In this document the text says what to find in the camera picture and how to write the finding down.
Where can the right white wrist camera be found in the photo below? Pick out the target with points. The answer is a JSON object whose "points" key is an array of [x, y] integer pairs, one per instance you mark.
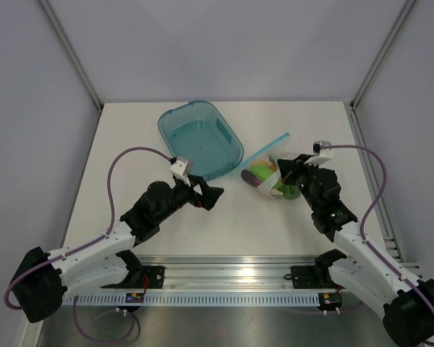
{"points": [[321, 154]]}

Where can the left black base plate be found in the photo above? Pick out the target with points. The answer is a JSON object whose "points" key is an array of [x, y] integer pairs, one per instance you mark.
{"points": [[152, 277]]}

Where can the white slotted cable duct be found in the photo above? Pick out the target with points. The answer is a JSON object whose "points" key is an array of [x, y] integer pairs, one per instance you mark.
{"points": [[204, 299]]}

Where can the aluminium mounting rail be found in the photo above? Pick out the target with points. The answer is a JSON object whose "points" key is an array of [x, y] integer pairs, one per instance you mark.
{"points": [[226, 274]]}

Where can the left aluminium frame post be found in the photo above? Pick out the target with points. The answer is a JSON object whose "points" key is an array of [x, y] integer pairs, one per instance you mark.
{"points": [[67, 47]]}

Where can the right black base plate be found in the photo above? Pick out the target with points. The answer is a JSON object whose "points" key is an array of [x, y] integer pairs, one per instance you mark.
{"points": [[310, 277]]}

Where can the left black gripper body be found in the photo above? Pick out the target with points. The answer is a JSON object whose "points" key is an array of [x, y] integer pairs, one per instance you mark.
{"points": [[183, 194]]}

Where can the aluminium frame post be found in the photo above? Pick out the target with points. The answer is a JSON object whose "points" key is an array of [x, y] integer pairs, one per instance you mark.
{"points": [[67, 47], [384, 50]]}

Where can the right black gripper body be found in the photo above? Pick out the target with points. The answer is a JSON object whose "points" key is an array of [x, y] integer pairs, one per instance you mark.
{"points": [[308, 171]]}

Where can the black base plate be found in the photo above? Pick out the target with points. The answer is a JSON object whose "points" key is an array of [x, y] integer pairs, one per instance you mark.
{"points": [[310, 277], [152, 277]]}

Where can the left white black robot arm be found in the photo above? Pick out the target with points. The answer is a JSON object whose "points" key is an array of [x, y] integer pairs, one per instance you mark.
{"points": [[43, 280]]}

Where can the clear zip top bag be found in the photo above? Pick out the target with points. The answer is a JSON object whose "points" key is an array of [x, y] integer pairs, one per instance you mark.
{"points": [[261, 172]]}

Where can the teal transparent plastic bin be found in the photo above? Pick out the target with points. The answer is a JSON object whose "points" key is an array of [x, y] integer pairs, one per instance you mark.
{"points": [[198, 132]]}

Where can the right aluminium frame post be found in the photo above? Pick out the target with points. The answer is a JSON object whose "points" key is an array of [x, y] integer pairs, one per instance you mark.
{"points": [[384, 50]]}

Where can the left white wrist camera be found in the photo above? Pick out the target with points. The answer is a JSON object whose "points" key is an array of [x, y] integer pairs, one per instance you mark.
{"points": [[180, 167]]}

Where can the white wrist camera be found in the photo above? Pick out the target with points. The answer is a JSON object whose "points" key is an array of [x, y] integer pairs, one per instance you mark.
{"points": [[321, 154], [180, 167]]}

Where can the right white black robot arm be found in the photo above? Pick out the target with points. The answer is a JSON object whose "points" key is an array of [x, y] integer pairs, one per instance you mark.
{"points": [[403, 301]]}

